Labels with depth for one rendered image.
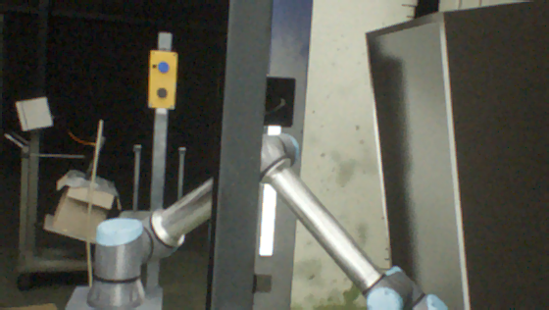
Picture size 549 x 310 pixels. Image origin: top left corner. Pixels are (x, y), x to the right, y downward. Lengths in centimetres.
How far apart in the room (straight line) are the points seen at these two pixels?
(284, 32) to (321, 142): 53
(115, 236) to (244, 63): 134
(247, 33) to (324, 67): 202
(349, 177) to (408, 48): 76
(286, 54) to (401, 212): 89
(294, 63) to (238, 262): 202
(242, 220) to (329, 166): 204
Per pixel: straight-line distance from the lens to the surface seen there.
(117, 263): 205
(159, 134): 290
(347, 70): 280
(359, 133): 282
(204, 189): 203
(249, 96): 76
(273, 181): 176
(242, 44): 76
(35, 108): 437
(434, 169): 242
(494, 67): 181
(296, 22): 276
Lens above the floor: 135
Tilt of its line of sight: 6 degrees down
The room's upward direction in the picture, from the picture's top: 4 degrees clockwise
